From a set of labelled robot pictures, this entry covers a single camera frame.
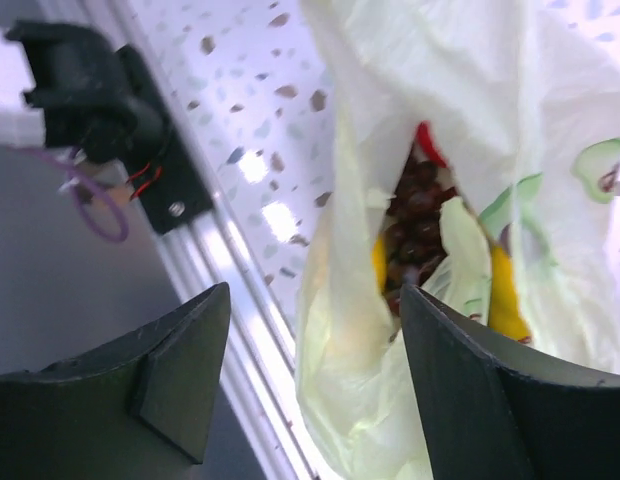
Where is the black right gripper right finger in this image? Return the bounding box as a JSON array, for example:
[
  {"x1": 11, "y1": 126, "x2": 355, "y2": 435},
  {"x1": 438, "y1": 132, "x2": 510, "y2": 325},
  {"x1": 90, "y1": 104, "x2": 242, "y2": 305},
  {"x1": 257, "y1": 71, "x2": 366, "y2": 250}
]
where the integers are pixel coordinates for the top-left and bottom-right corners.
[{"x1": 400, "y1": 287, "x2": 620, "y2": 480}]

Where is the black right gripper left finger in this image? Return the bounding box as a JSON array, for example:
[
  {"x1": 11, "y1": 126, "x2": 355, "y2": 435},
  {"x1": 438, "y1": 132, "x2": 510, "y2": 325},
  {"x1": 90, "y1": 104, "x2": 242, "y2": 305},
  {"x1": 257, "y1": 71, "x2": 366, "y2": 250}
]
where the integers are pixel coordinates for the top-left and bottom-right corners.
[{"x1": 0, "y1": 283, "x2": 231, "y2": 479}]

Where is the yellow mango toy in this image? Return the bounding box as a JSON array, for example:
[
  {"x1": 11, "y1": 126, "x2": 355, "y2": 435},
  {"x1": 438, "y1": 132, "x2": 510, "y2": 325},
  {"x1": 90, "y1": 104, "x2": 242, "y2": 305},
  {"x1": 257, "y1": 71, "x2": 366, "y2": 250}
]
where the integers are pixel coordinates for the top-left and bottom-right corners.
[{"x1": 488, "y1": 244, "x2": 531, "y2": 344}]

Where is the dark red grape bunch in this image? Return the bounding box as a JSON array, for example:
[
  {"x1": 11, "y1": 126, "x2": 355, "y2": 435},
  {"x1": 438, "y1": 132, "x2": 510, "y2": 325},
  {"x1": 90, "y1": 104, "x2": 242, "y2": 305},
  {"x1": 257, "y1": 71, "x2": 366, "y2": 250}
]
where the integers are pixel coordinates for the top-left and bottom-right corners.
[{"x1": 382, "y1": 143, "x2": 458, "y2": 317}]

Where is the red apple toy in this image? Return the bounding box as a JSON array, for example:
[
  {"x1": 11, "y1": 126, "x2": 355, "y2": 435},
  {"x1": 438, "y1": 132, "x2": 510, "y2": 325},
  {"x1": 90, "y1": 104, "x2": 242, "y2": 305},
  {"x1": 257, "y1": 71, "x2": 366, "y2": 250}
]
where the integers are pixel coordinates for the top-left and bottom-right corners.
[{"x1": 415, "y1": 121, "x2": 448, "y2": 168}]

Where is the light green plastic bag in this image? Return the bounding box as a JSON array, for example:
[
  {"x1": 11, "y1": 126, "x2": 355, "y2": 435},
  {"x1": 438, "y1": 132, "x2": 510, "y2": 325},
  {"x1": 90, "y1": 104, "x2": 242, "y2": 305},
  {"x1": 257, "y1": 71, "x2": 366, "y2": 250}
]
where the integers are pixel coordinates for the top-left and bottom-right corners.
[{"x1": 295, "y1": 0, "x2": 620, "y2": 479}]

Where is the yellow pear toy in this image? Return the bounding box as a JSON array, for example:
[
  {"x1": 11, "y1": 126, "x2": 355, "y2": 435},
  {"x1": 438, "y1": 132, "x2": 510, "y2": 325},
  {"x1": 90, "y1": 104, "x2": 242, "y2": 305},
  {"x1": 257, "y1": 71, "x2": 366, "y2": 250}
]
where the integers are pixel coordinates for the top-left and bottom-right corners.
[{"x1": 371, "y1": 234, "x2": 387, "y2": 293}]

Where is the aluminium table rail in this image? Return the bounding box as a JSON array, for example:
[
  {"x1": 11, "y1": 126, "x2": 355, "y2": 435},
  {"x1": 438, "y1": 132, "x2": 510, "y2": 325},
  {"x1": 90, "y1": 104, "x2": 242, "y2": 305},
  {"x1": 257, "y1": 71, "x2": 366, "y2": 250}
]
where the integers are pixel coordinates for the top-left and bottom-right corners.
[{"x1": 109, "y1": 1, "x2": 333, "y2": 479}]

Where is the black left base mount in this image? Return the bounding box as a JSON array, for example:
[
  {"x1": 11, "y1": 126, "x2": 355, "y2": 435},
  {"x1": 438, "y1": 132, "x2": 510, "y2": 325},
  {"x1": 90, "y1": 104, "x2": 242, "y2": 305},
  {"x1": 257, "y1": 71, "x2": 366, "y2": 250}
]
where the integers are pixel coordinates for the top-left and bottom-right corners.
[{"x1": 0, "y1": 20, "x2": 213, "y2": 234}]

